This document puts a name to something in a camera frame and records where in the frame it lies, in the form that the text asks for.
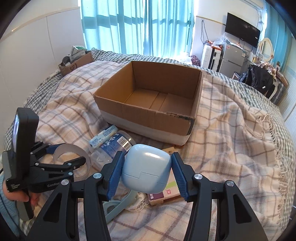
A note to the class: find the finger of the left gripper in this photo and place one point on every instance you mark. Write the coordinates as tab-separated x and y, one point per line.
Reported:
39	149
69	166

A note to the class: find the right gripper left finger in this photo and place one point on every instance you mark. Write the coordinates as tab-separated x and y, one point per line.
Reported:
58	218

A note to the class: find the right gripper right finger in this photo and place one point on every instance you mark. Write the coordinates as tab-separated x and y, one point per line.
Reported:
235	218

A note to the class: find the grey tape roll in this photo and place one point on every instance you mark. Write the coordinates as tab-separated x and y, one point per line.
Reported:
68	152

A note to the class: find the clear dental floss jar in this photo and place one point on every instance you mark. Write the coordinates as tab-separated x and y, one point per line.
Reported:
120	141

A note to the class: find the small blue white box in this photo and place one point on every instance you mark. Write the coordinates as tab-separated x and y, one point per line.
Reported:
103	136

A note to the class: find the beige medicine box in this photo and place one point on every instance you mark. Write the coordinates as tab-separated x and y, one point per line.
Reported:
170	192

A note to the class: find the light blue earbud case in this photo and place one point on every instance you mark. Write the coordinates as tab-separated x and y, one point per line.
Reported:
146	169

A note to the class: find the person's left hand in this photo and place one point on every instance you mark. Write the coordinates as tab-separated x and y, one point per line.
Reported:
21	196

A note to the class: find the checkered bed sheet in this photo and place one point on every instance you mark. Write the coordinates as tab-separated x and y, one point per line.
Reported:
281	137

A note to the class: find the small cardboard box with items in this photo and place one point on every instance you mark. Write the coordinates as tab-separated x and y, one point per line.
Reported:
78	57

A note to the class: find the large open cardboard box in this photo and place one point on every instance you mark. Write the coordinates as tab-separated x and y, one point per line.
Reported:
156	100

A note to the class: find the black bag on chair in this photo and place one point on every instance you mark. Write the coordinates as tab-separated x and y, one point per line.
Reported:
259	79

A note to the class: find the silver mini fridge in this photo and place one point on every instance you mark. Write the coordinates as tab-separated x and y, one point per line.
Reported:
232	59

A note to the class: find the white suitcase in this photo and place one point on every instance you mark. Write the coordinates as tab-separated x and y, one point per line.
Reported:
210	58

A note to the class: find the teal window curtain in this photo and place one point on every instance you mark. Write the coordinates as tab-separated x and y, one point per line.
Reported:
154	28

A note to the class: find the oval white mirror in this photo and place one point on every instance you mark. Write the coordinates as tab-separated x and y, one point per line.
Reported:
265	49

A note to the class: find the black wall television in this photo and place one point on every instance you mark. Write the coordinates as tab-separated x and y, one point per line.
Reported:
242	29

